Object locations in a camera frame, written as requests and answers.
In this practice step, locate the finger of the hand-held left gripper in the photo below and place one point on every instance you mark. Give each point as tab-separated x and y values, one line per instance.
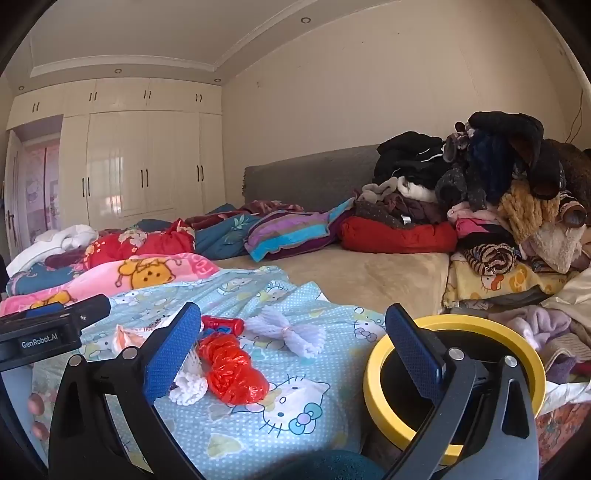
46	310

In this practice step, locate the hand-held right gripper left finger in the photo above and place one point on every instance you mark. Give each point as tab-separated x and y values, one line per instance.
171	355

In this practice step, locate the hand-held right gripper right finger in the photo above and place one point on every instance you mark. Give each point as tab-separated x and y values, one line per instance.
415	355

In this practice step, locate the small white foam net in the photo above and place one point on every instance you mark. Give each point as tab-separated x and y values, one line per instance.
189	387

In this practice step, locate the red plastic bag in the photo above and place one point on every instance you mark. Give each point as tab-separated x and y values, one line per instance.
231	374

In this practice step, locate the red plastic bottle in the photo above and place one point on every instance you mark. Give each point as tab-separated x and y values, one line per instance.
231	324

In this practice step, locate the yellow rimmed trash bin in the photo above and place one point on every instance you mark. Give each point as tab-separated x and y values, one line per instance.
392	429

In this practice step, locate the person's left hand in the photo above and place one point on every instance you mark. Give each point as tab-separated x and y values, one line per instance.
37	406

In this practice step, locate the dark blue cartoon blanket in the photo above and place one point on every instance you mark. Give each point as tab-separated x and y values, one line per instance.
32	279

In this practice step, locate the red white snack wrapper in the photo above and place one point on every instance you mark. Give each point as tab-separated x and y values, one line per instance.
127	339

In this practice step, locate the blue wrapper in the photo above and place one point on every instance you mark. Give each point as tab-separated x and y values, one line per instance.
222	329

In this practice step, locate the white cloth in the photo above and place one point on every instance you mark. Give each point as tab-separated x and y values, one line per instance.
60	240

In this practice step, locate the light blue cartoon cat blanket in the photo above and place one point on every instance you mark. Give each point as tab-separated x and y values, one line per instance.
207	438

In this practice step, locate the bed with beige sheet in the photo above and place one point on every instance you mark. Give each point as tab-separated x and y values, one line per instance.
369	277

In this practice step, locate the pink cartoon bear blanket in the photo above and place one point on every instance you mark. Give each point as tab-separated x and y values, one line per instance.
184	265

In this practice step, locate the red floral quilt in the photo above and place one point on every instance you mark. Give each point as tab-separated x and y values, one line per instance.
138	244

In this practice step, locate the pink cartoon door poster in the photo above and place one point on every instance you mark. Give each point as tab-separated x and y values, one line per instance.
44	194

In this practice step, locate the yellow cartoon blanket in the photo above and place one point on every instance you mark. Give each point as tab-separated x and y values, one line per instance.
508	281

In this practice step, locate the red pillow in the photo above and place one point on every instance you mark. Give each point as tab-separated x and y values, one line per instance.
397	237

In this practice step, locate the white door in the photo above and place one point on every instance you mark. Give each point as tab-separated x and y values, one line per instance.
13	194

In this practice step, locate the blue leaf print quilt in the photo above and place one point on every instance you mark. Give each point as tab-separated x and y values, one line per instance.
221	240

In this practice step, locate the lilac fleece cloth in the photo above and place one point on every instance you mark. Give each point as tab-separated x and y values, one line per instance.
540	323

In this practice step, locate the dark teal cloth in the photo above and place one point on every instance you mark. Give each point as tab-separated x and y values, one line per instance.
332	468

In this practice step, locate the purple striped blanket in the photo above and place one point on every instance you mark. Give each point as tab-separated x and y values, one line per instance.
286	235

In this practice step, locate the brown plush toy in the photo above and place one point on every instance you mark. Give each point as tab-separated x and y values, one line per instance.
545	244

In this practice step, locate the cream wardrobe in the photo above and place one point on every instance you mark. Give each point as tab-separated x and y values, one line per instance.
138	161

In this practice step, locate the grey headboard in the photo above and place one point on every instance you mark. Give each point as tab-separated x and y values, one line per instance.
314	180

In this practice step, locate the pile of clothes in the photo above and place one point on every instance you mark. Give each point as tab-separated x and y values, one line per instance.
489	152

